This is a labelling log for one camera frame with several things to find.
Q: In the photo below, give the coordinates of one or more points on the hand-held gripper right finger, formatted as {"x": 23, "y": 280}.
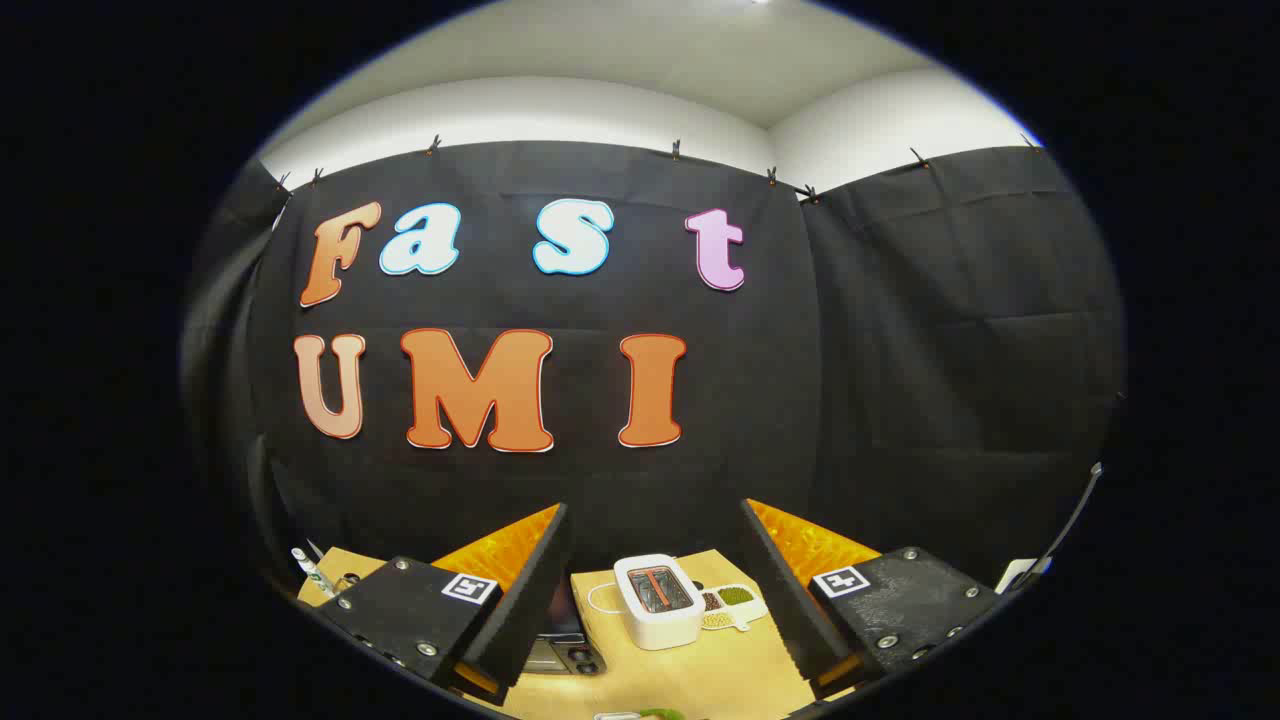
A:
{"x": 780, "y": 590}

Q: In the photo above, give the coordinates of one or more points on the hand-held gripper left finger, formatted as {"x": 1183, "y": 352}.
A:
{"x": 535, "y": 590}

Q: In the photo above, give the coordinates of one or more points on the black toaster oven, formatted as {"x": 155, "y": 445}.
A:
{"x": 570, "y": 655}

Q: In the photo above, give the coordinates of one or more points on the toast sandwich with lettuce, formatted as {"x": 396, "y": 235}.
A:
{"x": 662, "y": 714}

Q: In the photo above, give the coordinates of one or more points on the white pop-up toaster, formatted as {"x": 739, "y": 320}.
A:
{"x": 660, "y": 625}

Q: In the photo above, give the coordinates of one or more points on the white divided bean dish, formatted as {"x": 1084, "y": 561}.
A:
{"x": 735, "y": 598}

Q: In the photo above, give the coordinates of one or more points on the plastic bottle with green label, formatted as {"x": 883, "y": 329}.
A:
{"x": 313, "y": 573}

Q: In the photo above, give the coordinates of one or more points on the row of small cloth clips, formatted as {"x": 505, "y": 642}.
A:
{"x": 676, "y": 150}

